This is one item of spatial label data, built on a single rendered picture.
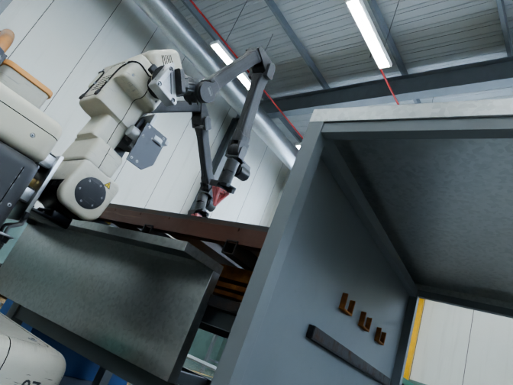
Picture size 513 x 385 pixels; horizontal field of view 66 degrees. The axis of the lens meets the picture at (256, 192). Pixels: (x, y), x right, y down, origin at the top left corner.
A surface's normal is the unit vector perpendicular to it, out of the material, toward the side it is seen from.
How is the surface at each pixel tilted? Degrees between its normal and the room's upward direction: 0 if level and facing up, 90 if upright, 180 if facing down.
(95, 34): 90
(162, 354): 90
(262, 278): 90
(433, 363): 90
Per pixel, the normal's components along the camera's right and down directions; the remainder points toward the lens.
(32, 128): 0.75, 0.02
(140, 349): -0.48, -0.50
